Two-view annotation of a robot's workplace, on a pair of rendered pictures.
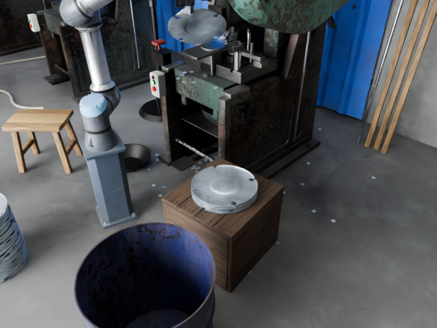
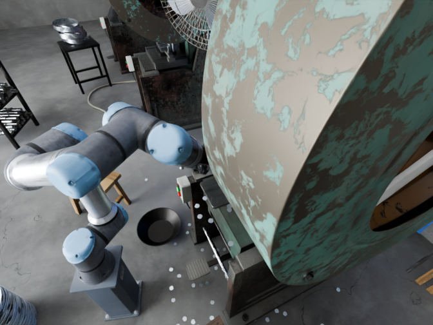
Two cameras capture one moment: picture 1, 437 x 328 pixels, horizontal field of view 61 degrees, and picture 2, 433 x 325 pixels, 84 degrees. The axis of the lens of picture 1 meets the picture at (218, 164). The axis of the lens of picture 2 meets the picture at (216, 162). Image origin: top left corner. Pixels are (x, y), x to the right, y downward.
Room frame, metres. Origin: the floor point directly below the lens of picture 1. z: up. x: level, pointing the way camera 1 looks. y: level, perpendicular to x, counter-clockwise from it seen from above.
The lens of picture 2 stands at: (1.26, -0.09, 1.52)
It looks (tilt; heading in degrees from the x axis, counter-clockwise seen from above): 44 degrees down; 20
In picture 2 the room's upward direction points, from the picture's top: straight up
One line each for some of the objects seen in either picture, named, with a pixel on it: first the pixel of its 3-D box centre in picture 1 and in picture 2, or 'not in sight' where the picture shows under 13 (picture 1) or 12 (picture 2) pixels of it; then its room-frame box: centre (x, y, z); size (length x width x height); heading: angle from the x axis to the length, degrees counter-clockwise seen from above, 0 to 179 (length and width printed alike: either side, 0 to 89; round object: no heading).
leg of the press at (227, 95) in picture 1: (279, 105); (316, 249); (1.92, -0.35, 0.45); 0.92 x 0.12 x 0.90; 135
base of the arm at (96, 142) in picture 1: (99, 134); (93, 262); (1.50, 0.56, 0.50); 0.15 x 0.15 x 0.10
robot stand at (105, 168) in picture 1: (109, 180); (113, 285); (1.50, 0.56, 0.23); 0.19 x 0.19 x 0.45; 28
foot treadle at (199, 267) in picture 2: (212, 150); (234, 253); (1.92, 0.04, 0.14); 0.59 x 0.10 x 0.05; 135
